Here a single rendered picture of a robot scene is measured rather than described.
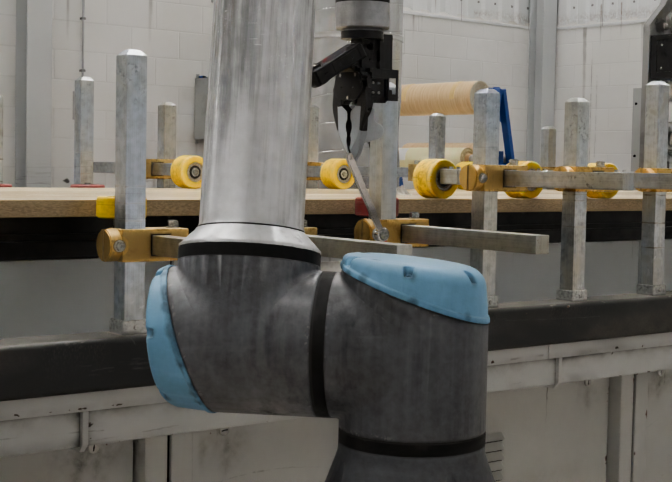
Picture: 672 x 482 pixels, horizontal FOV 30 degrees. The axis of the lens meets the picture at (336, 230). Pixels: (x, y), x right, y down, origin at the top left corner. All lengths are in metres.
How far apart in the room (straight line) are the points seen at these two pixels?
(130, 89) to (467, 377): 0.88
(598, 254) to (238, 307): 1.79
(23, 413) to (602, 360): 1.28
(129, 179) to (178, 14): 8.58
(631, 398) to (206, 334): 1.95
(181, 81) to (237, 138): 9.17
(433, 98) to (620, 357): 6.96
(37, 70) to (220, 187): 8.32
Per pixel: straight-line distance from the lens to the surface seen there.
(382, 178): 2.20
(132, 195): 1.93
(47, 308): 2.12
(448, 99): 9.47
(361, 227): 2.20
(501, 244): 2.04
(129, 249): 1.92
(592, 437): 3.05
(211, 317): 1.25
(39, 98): 9.59
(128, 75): 1.93
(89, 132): 3.11
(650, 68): 4.78
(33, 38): 9.59
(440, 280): 1.21
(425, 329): 1.21
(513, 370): 2.50
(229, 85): 1.31
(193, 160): 3.02
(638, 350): 2.78
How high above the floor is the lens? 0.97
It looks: 3 degrees down
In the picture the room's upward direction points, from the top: 1 degrees clockwise
